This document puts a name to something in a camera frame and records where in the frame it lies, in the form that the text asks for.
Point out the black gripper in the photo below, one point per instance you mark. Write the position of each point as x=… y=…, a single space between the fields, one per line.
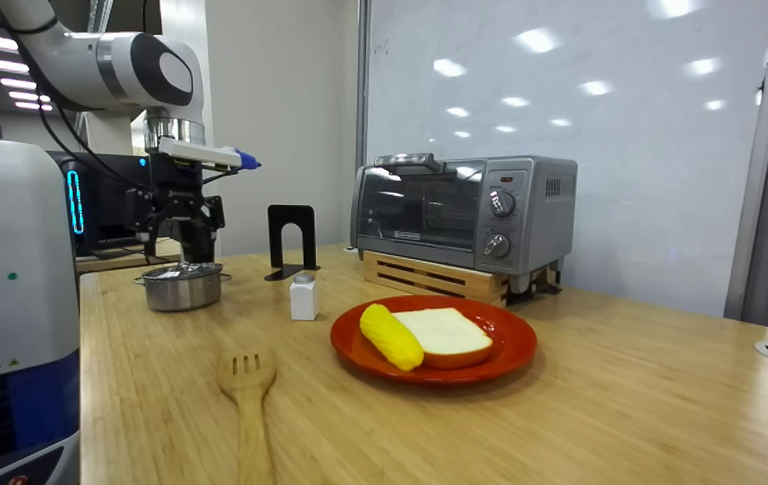
x=175 y=193

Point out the silver pot lid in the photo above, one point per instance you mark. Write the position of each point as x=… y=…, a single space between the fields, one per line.
x=185 y=268

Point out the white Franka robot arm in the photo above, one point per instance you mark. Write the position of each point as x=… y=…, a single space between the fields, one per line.
x=9 y=269

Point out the silver metal pot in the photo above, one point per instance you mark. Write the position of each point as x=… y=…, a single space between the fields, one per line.
x=182 y=292

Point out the black box with blue light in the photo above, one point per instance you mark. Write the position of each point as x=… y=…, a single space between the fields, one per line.
x=100 y=205

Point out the light wooden side desk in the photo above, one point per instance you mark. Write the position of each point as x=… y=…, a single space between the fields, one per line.
x=113 y=260

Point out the black metal bookend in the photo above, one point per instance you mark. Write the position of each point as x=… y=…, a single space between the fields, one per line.
x=276 y=230

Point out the white salt shaker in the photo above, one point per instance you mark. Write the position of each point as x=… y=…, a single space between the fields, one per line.
x=303 y=299

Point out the wooden slotted spatula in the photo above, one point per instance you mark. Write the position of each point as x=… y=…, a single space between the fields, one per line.
x=248 y=404

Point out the yellow corn cob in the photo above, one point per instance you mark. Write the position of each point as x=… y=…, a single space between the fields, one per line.
x=389 y=338

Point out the wooden slatted stand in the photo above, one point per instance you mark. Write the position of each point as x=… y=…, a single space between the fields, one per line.
x=426 y=275

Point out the silver toaster oven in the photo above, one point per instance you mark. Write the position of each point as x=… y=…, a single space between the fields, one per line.
x=464 y=210

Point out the white bread slice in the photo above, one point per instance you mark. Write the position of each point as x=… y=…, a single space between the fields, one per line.
x=446 y=333

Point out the red round plate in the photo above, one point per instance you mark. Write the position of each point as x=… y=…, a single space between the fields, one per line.
x=508 y=346

